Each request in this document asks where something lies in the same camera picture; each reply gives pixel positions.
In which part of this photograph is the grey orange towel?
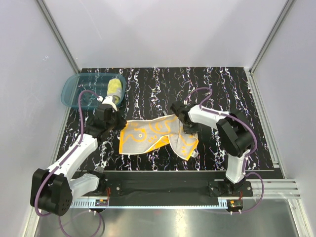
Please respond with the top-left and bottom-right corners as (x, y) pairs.
(119, 115), (198, 160)

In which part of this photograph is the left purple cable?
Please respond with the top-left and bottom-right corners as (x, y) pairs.
(34, 90), (106, 237)

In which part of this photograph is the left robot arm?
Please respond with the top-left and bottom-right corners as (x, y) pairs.
(30, 102), (126, 216)

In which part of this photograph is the orange connector box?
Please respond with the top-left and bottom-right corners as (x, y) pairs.
(228, 199), (243, 211)
(95, 199), (109, 206)

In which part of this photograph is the right orange connector box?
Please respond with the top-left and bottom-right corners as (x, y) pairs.
(228, 199), (243, 211)

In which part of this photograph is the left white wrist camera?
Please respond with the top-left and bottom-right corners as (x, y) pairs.
(97, 96), (119, 112)

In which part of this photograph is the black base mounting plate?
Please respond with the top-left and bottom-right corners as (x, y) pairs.
(84, 171), (253, 208)

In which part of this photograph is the aluminium frame rail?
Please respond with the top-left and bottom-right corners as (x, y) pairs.
(32, 179), (302, 210)

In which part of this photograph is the grey yellow frog towel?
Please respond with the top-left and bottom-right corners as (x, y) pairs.
(107, 78), (122, 104)

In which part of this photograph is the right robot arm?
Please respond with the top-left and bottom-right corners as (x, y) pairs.
(171, 101), (257, 197)

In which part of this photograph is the left orange connector box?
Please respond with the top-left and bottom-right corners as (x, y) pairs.
(95, 199), (109, 206)

